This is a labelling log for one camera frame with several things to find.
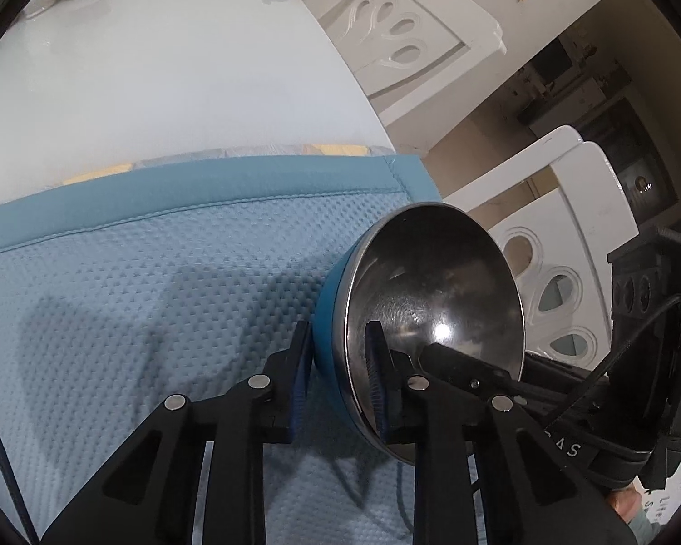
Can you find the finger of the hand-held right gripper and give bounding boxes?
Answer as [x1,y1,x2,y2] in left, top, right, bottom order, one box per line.
[420,343,524,404]

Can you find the black cable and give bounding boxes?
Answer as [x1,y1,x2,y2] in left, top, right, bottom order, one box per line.
[545,291,681,428]
[0,377,42,544]

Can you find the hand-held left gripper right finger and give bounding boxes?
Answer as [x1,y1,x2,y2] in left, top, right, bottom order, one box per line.
[365,321,639,545]

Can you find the blue steel bowl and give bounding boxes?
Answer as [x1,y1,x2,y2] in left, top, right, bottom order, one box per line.
[313,203,526,464]

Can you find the blue textured table mat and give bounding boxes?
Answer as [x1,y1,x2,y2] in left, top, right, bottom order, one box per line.
[0,153,444,545]

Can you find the white carved chair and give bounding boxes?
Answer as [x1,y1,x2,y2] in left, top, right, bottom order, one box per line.
[439,125,643,365]
[316,0,508,127]

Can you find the dark television cabinet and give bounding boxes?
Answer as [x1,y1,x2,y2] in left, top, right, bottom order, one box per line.
[516,57,681,223]

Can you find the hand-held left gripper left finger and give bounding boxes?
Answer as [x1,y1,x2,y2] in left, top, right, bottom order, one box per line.
[37,321,314,545]

